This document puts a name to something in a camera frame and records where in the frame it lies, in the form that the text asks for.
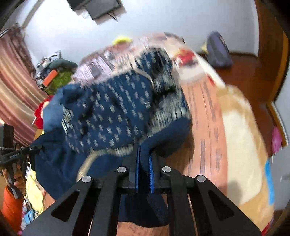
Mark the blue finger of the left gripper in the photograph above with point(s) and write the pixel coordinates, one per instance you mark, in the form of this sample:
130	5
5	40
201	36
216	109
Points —
31	150

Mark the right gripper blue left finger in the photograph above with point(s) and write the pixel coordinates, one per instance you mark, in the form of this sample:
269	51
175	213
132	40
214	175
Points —
137	172

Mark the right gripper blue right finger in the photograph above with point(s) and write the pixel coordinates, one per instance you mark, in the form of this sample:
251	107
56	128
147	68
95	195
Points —
151	176

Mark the navy patterned hooded garment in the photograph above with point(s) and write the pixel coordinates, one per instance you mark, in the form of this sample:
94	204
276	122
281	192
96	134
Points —
101	123

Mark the orange left sleeve forearm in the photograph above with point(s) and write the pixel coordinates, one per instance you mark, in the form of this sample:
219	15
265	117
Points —
12	210

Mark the person left hand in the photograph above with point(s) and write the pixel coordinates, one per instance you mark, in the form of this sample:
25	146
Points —
19	180

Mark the red plush toy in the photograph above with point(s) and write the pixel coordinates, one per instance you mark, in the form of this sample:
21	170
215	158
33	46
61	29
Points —
38	114

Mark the yellow garment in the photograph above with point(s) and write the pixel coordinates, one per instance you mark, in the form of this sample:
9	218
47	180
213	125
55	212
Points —
34	191

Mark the blue denim garment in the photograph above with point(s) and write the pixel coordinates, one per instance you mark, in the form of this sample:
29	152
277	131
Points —
53	112

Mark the striped pink curtain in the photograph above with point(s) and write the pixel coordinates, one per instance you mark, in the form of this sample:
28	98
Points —
20	96

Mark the orange box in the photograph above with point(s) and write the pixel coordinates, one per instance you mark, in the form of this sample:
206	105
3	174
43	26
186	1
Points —
48	79

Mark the printed newspaper pattern bedspread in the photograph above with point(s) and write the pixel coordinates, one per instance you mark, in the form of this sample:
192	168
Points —
225	143

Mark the dark teal cushion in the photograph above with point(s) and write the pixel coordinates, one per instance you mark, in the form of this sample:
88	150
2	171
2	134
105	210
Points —
60	62

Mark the yellow curved pillow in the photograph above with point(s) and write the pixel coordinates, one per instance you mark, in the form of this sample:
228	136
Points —
122	39

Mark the grey blue backpack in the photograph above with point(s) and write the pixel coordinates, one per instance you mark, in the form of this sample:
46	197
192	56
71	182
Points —
217	52

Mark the pink rubber clog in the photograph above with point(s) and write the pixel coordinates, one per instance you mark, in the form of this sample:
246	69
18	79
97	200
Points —
276	143

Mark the brown wooden wardrobe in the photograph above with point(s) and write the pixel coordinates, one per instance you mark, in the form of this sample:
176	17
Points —
273	51

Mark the white sliding wardrobe door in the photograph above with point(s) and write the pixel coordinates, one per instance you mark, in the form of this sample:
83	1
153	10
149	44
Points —
276	116

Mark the wall mounted black television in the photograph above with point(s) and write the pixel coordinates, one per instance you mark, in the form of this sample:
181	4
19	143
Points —
77	4

